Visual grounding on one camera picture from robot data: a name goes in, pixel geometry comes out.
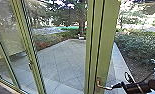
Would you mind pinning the green glass door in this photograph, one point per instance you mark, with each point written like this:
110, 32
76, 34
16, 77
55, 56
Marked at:
101, 40

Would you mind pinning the dark green bush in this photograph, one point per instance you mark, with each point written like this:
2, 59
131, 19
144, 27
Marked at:
139, 46

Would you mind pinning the bright green lawn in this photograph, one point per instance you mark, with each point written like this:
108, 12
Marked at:
71, 28

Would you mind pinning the large outdoor tree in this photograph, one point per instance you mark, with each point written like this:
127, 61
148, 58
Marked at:
81, 20

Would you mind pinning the low green hedge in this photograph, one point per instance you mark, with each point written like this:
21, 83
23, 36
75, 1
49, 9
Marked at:
54, 38

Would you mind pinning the green framed glass doors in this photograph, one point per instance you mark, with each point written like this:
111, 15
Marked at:
26, 40

